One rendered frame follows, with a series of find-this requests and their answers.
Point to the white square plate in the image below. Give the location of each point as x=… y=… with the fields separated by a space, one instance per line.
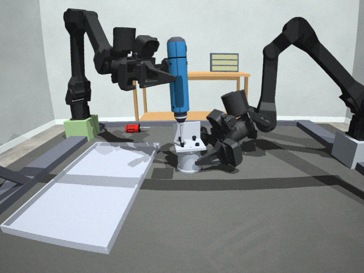
x=189 y=129

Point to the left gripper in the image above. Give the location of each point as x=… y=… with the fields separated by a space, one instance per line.
x=147 y=73

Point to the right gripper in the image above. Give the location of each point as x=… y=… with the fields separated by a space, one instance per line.
x=221 y=154

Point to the blue electric screwdriver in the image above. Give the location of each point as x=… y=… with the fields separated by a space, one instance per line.
x=177 y=65

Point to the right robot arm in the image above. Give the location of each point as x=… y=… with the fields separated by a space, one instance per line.
x=298 y=32

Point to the white shallow tray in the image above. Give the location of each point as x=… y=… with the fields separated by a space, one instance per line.
x=86 y=204

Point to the grey cylindrical joint module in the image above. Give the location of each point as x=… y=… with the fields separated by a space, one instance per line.
x=186 y=161

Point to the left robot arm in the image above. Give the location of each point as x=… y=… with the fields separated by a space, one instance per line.
x=77 y=22

